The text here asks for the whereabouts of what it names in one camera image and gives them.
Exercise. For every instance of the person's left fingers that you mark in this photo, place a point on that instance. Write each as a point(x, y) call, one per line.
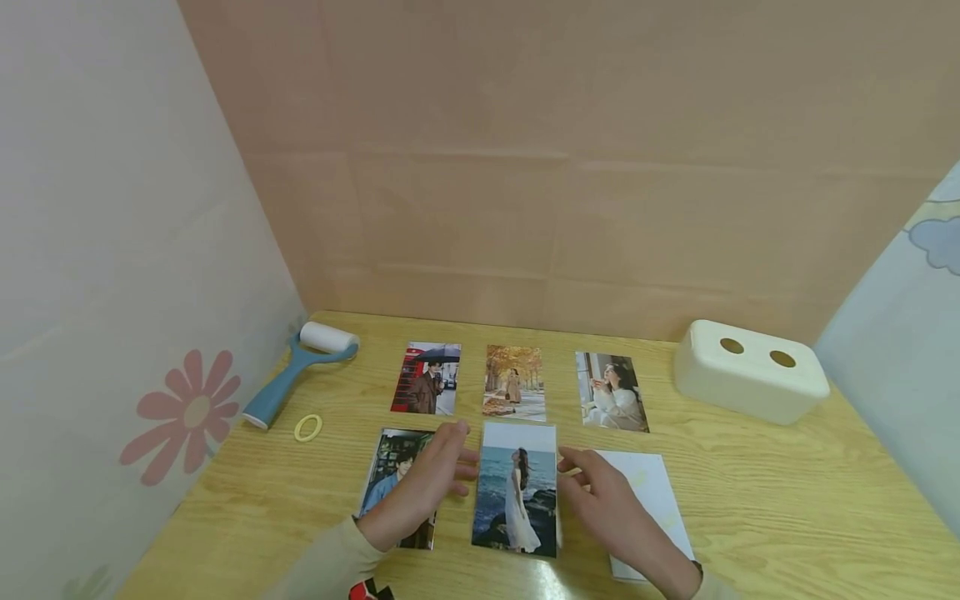
point(450, 440)

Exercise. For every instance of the person's right fingers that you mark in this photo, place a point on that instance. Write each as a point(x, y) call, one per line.
point(574, 487)

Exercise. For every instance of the white box with two holes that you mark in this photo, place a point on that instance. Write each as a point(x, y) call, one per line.
point(750, 379)

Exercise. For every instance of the person's left hand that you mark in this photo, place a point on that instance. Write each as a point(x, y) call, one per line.
point(416, 496)

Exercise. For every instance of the photo of person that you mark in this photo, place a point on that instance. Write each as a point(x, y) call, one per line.
point(388, 454)
point(615, 396)
point(517, 500)

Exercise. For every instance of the person's right forearm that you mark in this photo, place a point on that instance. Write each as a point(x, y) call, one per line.
point(716, 587)

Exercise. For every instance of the person's left thumb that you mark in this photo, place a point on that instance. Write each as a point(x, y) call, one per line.
point(463, 479)

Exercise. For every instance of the white blank card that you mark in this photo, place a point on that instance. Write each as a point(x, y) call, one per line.
point(654, 492)

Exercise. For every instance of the photo with red phone booth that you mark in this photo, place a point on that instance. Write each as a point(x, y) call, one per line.
point(424, 379)

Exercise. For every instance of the person's left forearm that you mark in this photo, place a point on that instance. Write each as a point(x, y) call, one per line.
point(330, 562)

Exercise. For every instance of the person's right hand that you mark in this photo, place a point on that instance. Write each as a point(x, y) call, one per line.
point(622, 517)

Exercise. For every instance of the photo of person by window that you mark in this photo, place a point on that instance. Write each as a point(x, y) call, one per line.
point(615, 396)

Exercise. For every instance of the photo with autumn trees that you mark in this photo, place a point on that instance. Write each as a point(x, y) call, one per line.
point(514, 383)

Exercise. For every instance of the red and black object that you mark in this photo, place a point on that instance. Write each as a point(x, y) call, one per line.
point(369, 592)

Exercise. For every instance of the person's right thumb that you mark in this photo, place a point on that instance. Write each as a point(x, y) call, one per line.
point(579, 458)

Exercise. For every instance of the photo of person in blue shirt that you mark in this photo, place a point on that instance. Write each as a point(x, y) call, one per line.
point(388, 454)

